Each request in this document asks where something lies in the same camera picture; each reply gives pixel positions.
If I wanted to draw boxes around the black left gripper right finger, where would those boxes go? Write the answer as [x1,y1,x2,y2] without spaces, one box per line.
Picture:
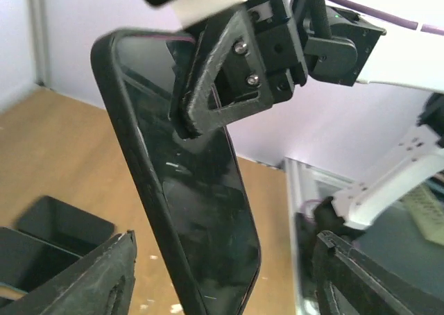
[313,231,443,314]

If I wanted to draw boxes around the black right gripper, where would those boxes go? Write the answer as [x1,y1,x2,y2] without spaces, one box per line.
[170,0,308,139]

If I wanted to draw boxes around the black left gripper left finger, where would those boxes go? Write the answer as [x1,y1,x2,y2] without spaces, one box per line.
[1,230,136,315]

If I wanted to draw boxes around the black phone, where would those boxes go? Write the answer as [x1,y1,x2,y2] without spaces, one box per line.
[90,29,261,314]

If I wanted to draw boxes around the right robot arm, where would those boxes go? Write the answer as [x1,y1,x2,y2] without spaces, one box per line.
[160,0,443,237]

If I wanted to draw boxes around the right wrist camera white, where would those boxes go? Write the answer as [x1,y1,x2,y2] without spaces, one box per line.
[144,0,247,31]

